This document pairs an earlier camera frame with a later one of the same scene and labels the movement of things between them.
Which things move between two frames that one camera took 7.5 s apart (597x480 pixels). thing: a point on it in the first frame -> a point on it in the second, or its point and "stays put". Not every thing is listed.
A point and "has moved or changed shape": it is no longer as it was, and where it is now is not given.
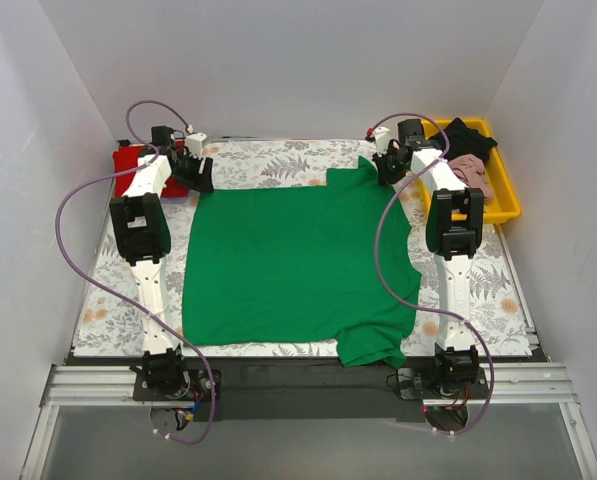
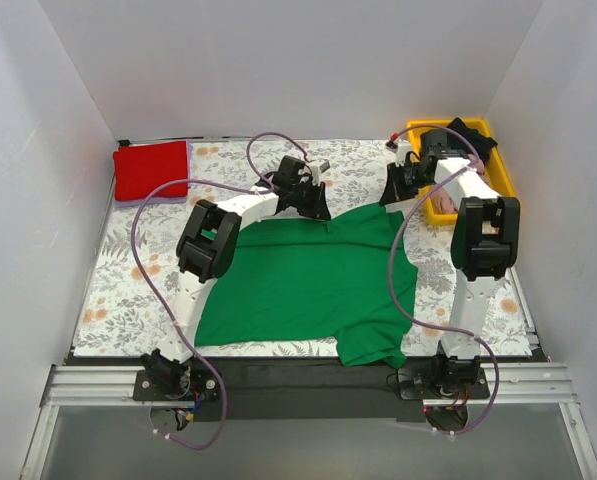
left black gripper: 198,172 -> 308,195
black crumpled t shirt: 463,141 stays put
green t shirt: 297,265 has moved or changed shape
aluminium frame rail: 537,383 stays put
